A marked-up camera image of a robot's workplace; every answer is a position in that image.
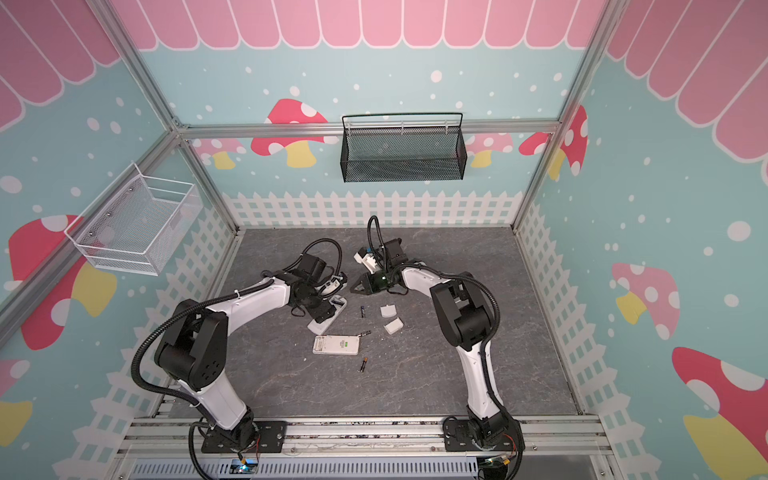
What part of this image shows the white remote control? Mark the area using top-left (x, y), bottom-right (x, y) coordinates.
top-left (312, 335), bottom-right (361, 356)
top-left (307, 295), bottom-right (348, 335)

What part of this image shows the white battery cover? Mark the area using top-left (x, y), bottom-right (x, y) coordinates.
top-left (384, 318), bottom-right (404, 335)
top-left (380, 305), bottom-right (397, 318)

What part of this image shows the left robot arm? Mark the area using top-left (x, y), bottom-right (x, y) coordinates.
top-left (130, 238), bottom-right (347, 451)

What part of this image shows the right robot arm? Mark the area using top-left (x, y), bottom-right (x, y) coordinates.
top-left (351, 215), bottom-right (525, 455)

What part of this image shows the black mesh wall basket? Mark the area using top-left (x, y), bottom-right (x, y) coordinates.
top-left (340, 112), bottom-right (468, 183)

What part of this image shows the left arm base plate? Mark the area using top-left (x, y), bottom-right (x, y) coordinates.
top-left (202, 421), bottom-right (288, 454)

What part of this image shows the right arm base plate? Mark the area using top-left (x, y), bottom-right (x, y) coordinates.
top-left (442, 416), bottom-right (526, 452)

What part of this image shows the white slotted cable duct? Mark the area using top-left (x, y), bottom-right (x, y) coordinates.
top-left (128, 458), bottom-right (481, 480)

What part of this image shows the white mesh wall basket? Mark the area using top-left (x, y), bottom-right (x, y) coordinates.
top-left (64, 164), bottom-right (203, 276)

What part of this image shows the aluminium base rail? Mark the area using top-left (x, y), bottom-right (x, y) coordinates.
top-left (106, 415), bottom-right (623, 479)

